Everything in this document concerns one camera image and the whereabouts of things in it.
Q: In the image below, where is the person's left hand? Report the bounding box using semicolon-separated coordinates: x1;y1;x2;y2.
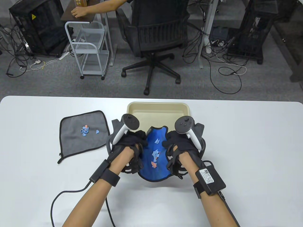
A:
106;130;147;175

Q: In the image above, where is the person's right hand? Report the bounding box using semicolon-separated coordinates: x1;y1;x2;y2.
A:
162;130;206;179

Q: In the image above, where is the pile of balloon pieces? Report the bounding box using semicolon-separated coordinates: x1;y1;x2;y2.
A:
80;125;100;137
151;138;162;169

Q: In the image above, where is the blue grey hand towel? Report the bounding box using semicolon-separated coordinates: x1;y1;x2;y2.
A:
137;126;180;182

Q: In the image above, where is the grey green hand towel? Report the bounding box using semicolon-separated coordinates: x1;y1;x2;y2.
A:
57;110;111;164

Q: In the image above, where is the person's left forearm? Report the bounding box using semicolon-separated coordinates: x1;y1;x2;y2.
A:
62;145;135;227

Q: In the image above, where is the person's right forearm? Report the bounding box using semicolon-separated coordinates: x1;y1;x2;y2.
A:
179;153;239;227

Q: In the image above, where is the another person's forearm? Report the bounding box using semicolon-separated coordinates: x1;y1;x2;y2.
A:
86;0;129;13

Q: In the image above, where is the grey white right controller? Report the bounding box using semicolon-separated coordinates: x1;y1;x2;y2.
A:
175;116;205;150

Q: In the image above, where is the grey white controller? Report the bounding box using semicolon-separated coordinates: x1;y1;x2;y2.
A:
175;116;205;150
112;113;139;145

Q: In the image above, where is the grey white left controller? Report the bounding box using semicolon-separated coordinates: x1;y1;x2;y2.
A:
112;113;139;145

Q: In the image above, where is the beige plastic tray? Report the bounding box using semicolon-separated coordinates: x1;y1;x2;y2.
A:
127;102;191;133

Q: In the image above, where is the black left wrist sensor box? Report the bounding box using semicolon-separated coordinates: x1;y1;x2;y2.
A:
89;160;110;182

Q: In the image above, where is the black wrist sensor box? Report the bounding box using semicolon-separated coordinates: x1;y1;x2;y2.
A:
195;167;226;195
89;160;110;182

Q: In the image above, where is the black right wrist sensor box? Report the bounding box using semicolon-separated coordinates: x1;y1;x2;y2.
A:
195;167;226;195

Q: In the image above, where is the white rolling cart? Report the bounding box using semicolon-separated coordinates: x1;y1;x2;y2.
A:
65;21;110;80

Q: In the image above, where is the black office chair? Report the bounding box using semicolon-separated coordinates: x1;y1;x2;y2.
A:
116;0;190;95

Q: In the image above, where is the white desk leg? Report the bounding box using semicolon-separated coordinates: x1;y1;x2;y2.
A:
198;0;219;69
99;0;114;66

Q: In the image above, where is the black box under desk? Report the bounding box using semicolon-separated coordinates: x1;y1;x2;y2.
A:
209;26;230;41

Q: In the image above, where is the brown wooden side table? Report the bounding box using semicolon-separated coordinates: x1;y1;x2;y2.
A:
61;0;101;23

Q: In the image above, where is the black computer tower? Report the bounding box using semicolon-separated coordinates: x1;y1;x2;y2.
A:
226;0;278;64

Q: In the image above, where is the black tower with yellow sticker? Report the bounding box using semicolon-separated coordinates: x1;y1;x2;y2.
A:
9;0;69;57

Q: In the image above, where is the black left wrist strap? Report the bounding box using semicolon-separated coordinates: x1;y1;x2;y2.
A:
101;168;120;187

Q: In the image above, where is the black wrist strap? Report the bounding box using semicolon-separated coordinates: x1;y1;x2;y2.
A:
193;182;204;199
101;168;120;187

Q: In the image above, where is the black right wrist strap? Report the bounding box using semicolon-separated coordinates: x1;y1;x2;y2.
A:
193;182;204;199

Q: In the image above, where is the black left glove cable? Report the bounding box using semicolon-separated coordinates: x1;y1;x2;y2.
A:
105;197;116;227

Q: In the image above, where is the black left sensor cable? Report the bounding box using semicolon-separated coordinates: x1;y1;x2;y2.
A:
50;180;93;227

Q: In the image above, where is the black sensor cable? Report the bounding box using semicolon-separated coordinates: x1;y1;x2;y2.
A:
50;180;93;227
218;192;240;227

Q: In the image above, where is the black right sensor cable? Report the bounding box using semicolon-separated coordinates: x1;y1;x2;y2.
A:
218;192;240;227

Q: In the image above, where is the black looped floor cable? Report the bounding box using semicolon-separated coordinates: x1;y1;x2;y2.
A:
209;54;243;95

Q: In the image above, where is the white floor cable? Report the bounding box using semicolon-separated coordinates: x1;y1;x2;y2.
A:
218;53;247;76

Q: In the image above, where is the tangle of black floor cables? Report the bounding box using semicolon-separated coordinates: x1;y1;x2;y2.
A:
0;24;32;77

